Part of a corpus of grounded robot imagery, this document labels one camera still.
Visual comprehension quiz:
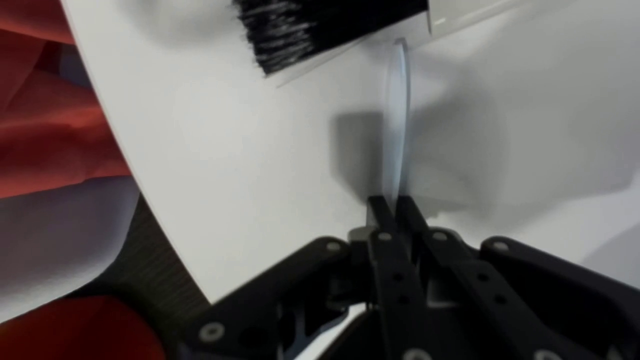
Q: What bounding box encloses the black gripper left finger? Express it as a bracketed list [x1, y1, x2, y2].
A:
[178, 194, 428, 360]

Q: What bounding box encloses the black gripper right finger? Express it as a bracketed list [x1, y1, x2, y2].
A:
[398, 196, 640, 360]

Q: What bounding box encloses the red blanket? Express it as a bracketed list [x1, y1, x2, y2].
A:
[0, 0, 134, 201]

